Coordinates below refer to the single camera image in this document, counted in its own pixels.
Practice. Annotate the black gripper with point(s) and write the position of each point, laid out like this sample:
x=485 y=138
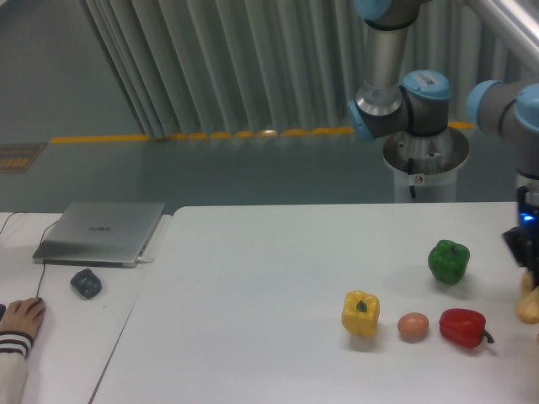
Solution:
x=522 y=240

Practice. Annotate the triangular bread slice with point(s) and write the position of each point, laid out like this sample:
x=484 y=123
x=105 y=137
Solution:
x=527 y=306

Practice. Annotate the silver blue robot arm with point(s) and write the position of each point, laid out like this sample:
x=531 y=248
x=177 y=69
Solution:
x=411 y=113

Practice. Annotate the striped white sleeve forearm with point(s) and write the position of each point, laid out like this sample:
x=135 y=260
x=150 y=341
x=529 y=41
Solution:
x=15 y=346

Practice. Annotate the person's hand on mouse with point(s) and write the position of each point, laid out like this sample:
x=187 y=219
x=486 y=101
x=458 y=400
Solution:
x=24 y=316

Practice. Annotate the green bell pepper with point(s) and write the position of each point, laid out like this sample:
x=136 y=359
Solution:
x=448 y=261

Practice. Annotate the red bell pepper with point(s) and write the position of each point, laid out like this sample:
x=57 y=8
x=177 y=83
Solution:
x=465 y=328

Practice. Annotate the brown egg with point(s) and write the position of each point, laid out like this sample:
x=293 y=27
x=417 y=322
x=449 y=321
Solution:
x=413 y=326

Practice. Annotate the yellow bell pepper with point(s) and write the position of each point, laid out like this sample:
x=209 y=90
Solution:
x=360 y=314

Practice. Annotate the white usb plug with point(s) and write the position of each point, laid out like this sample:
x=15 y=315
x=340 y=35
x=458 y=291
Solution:
x=144 y=260

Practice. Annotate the silver closed laptop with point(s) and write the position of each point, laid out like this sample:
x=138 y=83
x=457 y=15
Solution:
x=99 y=234

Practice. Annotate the small dark grey gadget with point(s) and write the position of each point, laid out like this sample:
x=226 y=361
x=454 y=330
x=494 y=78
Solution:
x=86 y=283

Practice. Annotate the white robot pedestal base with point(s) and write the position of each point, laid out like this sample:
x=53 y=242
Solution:
x=425 y=169

